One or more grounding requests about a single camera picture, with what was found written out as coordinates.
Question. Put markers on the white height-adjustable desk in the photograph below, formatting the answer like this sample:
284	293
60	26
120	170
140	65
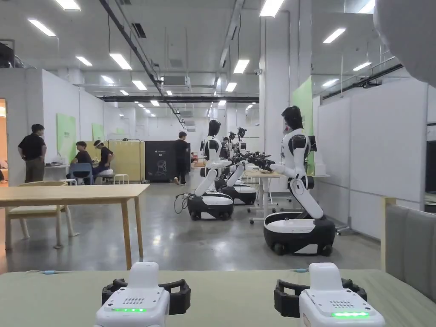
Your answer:
264	184

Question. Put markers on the white and black humanoid robot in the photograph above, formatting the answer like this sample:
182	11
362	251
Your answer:
211	204
243	194
298	153

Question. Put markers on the grey padded headboard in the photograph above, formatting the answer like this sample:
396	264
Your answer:
412	245

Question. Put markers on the yellow folding screen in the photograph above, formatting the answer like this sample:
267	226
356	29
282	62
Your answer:
126	160

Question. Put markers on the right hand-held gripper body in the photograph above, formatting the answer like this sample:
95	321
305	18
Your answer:
335	315

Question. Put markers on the bed with pale green sheet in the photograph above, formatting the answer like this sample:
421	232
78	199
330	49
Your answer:
231	299

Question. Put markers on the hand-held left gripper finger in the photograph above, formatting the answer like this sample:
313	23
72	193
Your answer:
112	286
180	296

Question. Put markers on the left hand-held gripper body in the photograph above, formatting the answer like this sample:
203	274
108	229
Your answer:
131	313

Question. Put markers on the black crate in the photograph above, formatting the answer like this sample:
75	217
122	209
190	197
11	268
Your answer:
160	160

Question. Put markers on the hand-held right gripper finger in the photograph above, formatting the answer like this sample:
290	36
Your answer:
354	289
286	298

